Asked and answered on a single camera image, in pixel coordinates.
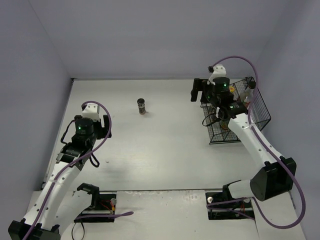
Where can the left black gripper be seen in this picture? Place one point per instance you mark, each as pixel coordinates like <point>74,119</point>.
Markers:
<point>106,125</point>

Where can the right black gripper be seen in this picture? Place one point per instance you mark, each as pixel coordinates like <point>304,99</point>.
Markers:
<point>197,88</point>

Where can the spice jar black lid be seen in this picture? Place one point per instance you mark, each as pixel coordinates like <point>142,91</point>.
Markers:
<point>224,125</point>
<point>141,106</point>
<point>213,113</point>

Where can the tall clear red-label bottle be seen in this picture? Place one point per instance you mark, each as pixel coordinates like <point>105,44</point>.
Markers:
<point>249,92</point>

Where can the sauce bottle yellow cap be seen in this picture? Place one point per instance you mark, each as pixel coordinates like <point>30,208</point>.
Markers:
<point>232,89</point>

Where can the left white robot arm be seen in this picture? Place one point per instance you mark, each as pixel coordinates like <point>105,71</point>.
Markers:
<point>49,217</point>

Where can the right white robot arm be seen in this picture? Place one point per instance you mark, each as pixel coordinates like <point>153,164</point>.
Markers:
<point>275,173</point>

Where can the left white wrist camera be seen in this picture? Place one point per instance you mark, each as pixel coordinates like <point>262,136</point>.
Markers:
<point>91,111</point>

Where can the black wire basket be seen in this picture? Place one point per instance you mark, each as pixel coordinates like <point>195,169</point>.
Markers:
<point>259,115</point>

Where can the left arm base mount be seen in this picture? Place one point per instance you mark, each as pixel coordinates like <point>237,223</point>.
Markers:
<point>101,203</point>

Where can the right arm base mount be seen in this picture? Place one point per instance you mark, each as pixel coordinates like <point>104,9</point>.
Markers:
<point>222,206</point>

